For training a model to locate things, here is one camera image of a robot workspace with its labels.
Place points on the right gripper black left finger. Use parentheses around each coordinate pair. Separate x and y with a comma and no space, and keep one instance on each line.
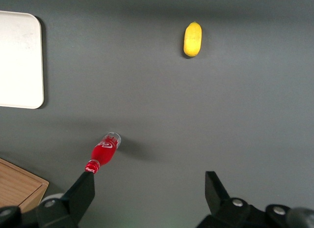
(73,203)

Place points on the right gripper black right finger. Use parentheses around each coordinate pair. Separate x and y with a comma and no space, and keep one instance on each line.
(220,206)

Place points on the wooden drawer cabinet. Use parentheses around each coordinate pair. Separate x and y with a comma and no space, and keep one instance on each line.
(17,183)

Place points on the small red soda bottle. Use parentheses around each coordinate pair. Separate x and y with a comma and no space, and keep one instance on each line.
(103,154)

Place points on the beige rectangular tray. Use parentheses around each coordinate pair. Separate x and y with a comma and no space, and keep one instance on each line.
(19,61)

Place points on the yellow lemon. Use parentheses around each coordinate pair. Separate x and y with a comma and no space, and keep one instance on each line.
(192,40)

